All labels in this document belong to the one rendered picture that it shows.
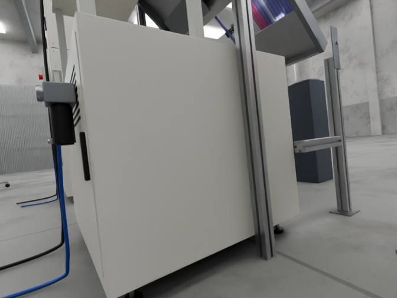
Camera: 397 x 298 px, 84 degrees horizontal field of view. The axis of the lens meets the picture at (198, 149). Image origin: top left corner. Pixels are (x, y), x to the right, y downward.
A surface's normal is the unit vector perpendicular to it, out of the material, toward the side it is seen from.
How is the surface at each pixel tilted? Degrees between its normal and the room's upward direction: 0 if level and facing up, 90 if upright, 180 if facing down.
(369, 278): 0
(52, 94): 90
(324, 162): 90
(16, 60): 90
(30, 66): 90
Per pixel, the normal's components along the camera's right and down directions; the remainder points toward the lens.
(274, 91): 0.55, -0.04
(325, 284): -0.11, -0.99
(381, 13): -0.86, 0.10
